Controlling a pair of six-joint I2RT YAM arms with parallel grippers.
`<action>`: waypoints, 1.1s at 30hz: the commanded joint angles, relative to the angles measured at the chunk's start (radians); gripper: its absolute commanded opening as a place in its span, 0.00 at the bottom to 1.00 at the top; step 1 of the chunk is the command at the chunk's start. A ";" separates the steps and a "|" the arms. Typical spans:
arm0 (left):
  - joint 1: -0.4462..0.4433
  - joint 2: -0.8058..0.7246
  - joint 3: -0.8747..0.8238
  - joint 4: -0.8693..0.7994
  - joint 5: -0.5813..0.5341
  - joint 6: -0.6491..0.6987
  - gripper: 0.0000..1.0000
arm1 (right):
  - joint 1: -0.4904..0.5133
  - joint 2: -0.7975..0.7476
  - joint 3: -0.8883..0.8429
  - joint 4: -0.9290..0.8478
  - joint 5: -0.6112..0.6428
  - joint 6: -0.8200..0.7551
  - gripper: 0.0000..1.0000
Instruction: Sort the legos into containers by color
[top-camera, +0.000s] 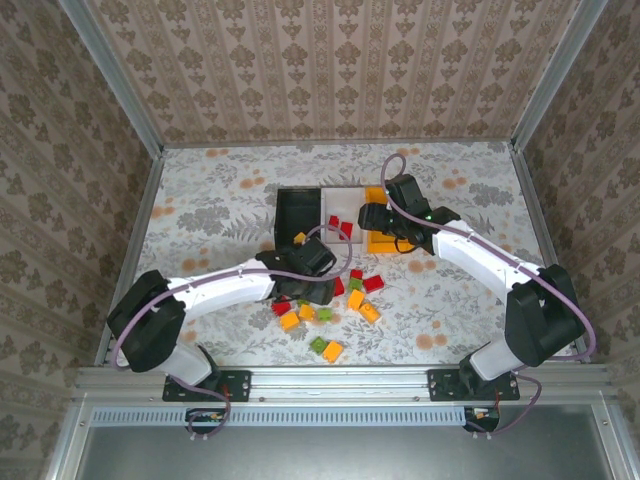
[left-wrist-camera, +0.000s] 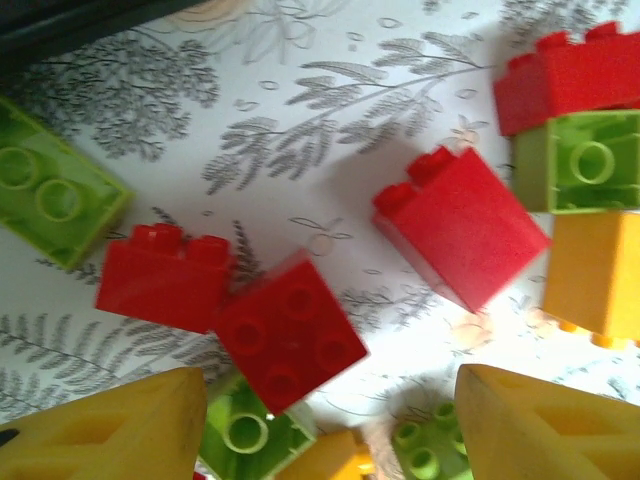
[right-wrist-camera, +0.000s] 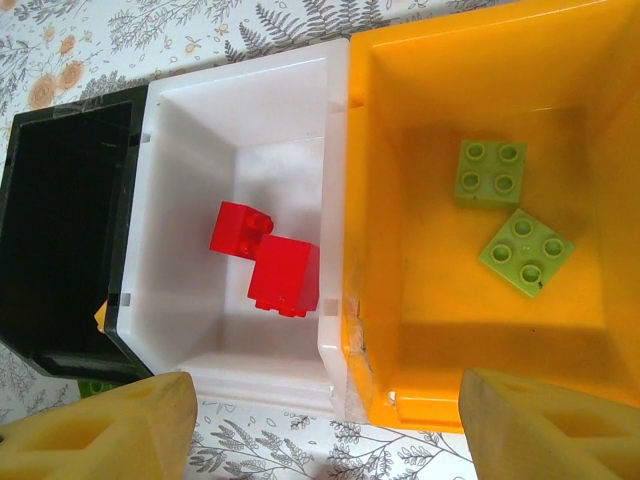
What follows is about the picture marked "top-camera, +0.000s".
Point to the small red lego brick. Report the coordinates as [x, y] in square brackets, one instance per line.
[356, 273]

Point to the black plastic bin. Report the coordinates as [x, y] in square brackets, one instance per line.
[297, 212]

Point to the yellow plastic bin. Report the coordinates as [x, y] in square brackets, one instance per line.
[377, 243]

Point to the yellow lego brick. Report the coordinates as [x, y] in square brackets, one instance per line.
[356, 300]
[369, 312]
[333, 351]
[290, 321]
[306, 312]

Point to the white plastic bin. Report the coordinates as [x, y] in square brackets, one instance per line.
[342, 202]

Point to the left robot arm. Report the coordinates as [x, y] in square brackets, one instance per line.
[225, 290]

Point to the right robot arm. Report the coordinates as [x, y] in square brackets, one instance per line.
[480, 260]

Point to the floral patterned table cover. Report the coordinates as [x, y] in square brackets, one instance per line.
[225, 200]

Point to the grey metal sheet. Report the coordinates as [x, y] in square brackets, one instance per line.
[340, 455]

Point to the thin aluminium frame rail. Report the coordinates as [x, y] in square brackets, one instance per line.
[340, 143]

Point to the wide aluminium frame rail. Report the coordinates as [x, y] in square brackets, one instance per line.
[340, 382]

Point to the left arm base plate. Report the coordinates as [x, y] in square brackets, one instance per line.
[237, 385]

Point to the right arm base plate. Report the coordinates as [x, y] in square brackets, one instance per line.
[442, 385]

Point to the aluminium frame post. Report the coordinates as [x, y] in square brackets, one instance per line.
[110, 75]
[555, 75]

